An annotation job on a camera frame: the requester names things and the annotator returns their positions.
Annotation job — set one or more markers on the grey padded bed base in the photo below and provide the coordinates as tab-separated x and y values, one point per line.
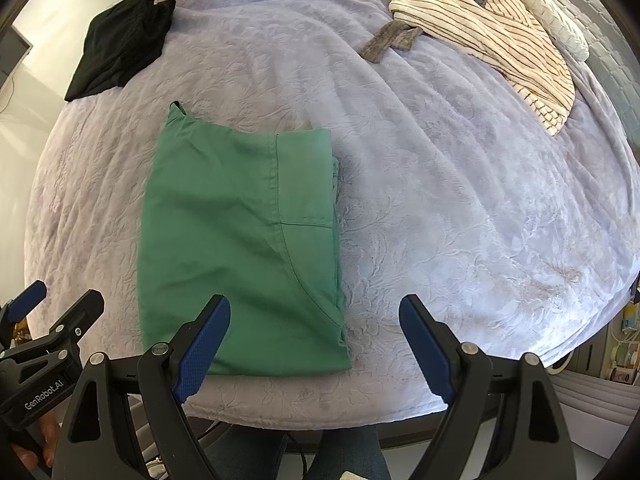
600	402

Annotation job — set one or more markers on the pale fabric item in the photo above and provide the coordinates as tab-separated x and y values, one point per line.
356	475

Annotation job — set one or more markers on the white ribbed pillow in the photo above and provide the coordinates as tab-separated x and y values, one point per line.
555	15

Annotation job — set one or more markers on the dark monitor screen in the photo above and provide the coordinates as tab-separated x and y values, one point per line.
12	52

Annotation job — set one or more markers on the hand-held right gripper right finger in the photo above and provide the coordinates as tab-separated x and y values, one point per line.
425	355

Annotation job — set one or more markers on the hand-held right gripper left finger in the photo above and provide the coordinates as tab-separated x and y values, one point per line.
202	355

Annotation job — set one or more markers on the lavender embossed blanket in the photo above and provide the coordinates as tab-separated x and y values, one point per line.
450	185

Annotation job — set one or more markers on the person's legs in jeans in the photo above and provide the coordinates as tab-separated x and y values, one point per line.
350	455

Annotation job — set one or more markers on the green work jacket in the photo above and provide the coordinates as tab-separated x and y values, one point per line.
225	235

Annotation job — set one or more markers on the shelf with small bottles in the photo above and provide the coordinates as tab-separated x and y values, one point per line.
625	345

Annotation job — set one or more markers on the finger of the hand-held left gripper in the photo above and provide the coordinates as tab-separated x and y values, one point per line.
25	300
80	312

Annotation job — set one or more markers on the person's left hand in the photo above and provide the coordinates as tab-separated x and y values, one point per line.
50	435

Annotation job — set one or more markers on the black garment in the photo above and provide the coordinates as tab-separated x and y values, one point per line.
120	45

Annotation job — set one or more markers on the beige striped robe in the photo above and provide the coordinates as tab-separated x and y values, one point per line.
475	25

